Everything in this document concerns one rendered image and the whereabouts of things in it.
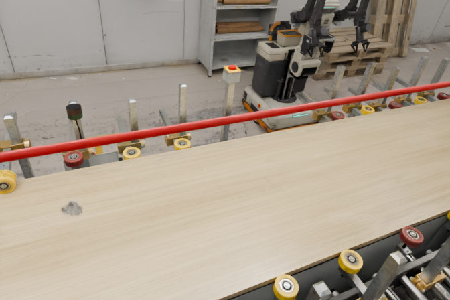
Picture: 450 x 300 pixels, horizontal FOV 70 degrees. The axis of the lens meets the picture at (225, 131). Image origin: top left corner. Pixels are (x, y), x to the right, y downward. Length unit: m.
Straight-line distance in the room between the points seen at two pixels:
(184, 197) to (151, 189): 0.14
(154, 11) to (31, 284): 3.51
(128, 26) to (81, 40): 0.56
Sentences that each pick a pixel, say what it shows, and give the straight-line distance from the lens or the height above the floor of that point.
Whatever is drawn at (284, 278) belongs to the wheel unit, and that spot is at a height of 0.91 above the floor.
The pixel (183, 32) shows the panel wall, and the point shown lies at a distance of 4.46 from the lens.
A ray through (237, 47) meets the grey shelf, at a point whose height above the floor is 0.19.
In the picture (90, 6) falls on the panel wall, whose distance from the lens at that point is 4.15.
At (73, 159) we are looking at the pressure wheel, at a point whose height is 0.91.
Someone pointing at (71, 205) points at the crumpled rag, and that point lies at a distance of 1.38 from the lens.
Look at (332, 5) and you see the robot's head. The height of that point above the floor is 1.31.
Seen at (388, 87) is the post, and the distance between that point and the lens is 2.53.
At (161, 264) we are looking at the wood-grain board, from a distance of 1.20.
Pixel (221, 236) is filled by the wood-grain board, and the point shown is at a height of 0.90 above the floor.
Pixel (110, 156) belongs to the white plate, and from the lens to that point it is 1.79.
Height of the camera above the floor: 1.92
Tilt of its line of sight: 36 degrees down
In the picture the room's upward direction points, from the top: 7 degrees clockwise
